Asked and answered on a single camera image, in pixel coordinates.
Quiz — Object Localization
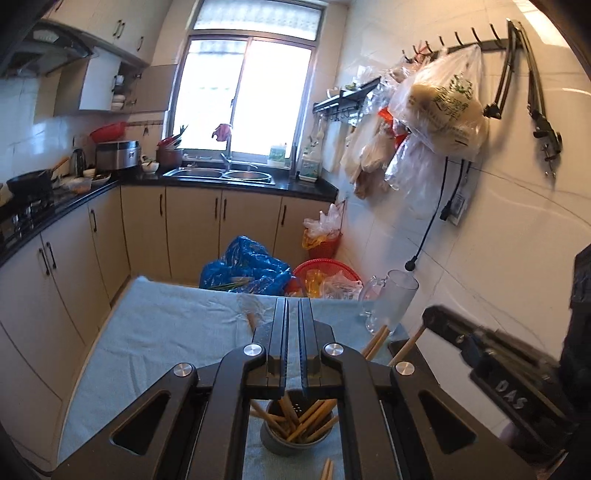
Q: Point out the black cable with plug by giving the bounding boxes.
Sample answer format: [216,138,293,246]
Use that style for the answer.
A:
[404,156,472,273]

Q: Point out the black kitchen countertop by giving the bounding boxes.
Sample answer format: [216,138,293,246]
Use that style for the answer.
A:
[0,164,339,268]

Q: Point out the white and green package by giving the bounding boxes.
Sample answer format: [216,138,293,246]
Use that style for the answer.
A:
[299,141,321,180]

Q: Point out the steel double sink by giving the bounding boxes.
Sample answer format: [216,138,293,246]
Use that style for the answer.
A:
[164,165,276,185]

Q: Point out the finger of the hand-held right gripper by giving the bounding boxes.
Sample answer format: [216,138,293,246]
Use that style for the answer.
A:
[421,305,490,356]

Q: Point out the steel sink faucet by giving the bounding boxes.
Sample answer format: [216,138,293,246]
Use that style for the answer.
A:
[219,152,259,172]

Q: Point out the black wok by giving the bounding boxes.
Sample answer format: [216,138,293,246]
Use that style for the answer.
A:
[6,157,70,197]

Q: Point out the red mesh basket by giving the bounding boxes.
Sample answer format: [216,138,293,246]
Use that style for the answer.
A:
[293,258,364,300]

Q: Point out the crumpled clear plastic bag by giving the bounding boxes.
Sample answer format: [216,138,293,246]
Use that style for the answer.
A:
[321,271,363,300]

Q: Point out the clear glass mug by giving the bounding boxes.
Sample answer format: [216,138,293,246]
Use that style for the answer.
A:
[358,270,420,337]

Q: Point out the silver rice cooker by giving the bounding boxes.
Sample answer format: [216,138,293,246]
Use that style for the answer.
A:
[95,140,140,172]

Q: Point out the green scallions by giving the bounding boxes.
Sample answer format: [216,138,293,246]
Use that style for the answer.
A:
[210,277,252,292]

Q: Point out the red plastic basin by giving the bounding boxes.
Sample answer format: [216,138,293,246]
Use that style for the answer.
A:
[89,122,127,144]

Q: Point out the range hood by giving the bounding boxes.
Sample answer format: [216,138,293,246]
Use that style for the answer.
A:
[0,21,95,79]

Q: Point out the red wastebasket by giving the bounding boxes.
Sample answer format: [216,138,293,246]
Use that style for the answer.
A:
[305,233,344,260]

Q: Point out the gas stove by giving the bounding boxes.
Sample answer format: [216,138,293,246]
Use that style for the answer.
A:
[0,194,56,245]

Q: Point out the dark grey utensil holder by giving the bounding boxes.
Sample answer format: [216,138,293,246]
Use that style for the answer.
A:
[260,399,341,457]

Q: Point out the hanging clear plastic bags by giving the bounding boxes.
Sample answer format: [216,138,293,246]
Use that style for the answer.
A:
[339,60,430,217]

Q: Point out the black wall shelf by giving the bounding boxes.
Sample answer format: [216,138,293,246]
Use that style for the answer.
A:
[313,76,382,125]

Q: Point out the beige upper cabinets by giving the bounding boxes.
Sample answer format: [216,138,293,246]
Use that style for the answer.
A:
[41,0,178,114]

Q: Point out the blue plastic bag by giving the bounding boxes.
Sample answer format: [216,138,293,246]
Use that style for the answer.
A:
[199,235,293,296]

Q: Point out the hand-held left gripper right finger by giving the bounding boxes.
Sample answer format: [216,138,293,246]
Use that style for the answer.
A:
[299,298,539,480]

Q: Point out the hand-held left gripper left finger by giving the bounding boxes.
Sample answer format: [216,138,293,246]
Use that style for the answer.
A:
[51,298,291,480]

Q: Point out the brown clay pot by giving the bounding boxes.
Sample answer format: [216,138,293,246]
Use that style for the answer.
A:
[157,147,184,171]

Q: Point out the black wall hook rail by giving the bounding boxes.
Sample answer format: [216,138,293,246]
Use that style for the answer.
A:
[402,21,513,63]

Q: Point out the beige base cabinets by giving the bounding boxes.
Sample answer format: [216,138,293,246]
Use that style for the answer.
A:
[0,185,335,462]

